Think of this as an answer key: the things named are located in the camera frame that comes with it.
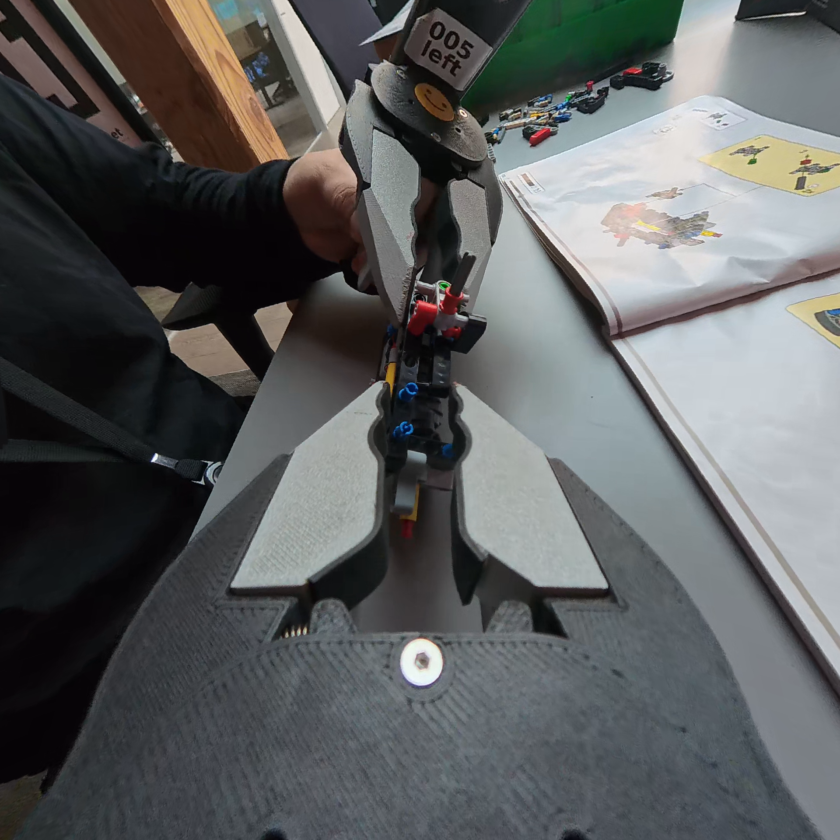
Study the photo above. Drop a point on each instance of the person's left hand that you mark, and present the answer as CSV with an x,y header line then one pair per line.
x,y
321,203

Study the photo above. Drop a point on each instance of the pile of loose lego pieces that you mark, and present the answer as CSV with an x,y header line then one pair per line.
x,y
577,102

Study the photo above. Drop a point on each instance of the green plastic bin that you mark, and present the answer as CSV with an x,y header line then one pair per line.
x,y
590,33

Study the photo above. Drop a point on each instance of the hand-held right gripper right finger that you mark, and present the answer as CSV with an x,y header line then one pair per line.
x,y
531,525

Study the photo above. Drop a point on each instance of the black lego frame assembly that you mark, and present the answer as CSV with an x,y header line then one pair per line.
x,y
426,367

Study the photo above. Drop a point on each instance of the wooden pillar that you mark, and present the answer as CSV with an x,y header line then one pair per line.
x,y
184,79

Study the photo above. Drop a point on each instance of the person's left forearm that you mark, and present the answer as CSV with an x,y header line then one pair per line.
x,y
164,210

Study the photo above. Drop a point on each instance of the black white patterned board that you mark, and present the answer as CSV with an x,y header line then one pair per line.
x,y
39,65

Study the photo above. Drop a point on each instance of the black office chair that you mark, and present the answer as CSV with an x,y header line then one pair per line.
x,y
229,321

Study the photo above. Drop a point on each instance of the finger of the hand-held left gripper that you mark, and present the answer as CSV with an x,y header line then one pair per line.
x,y
390,210
472,223

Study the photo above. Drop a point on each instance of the white instruction booklet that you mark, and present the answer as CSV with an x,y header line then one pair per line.
x,y
722,229

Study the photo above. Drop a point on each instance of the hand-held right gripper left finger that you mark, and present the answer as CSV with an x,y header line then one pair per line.
x,y
308,518

